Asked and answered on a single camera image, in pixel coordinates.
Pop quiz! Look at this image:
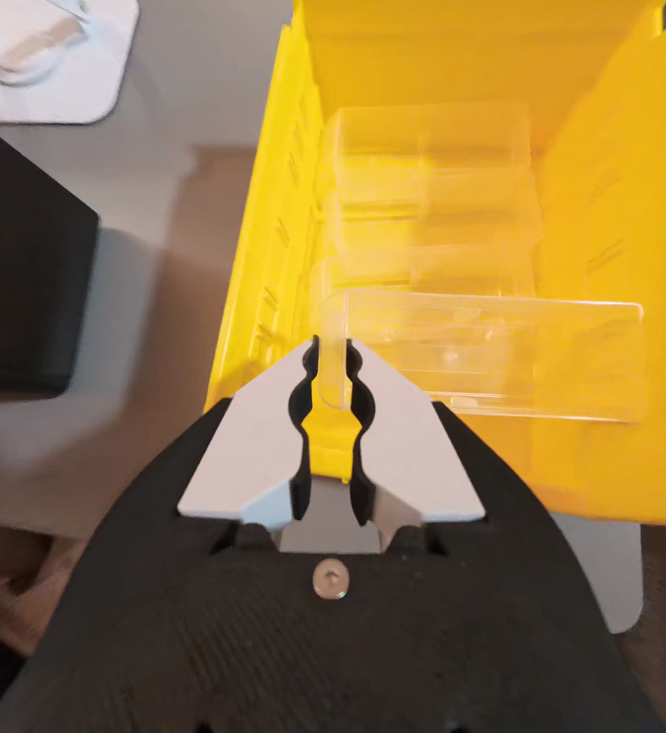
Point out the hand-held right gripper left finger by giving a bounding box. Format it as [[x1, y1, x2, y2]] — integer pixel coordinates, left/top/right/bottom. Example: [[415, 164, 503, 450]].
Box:
[[177, 335, 320, 532]]

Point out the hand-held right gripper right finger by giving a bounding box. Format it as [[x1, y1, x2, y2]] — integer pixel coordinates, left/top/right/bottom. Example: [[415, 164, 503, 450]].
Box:
[[344, 338, 487, 536]]

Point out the clear plastic drawer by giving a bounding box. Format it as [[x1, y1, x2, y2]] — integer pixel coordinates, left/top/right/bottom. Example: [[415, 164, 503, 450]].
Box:
[[326, 169, 543, 255], [318, 288, 646, 426]]

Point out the black drawer cabinet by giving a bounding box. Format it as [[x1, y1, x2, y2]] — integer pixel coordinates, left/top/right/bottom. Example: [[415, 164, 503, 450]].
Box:
[[0, 111, 100, 400]]

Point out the yellow storage bin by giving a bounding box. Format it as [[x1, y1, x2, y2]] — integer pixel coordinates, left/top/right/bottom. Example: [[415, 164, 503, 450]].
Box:
[[203, 0, 666, 529]]

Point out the grey desk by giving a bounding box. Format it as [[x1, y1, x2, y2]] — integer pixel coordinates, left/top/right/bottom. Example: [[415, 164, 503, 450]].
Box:
[[0, 0, 646, 635]]

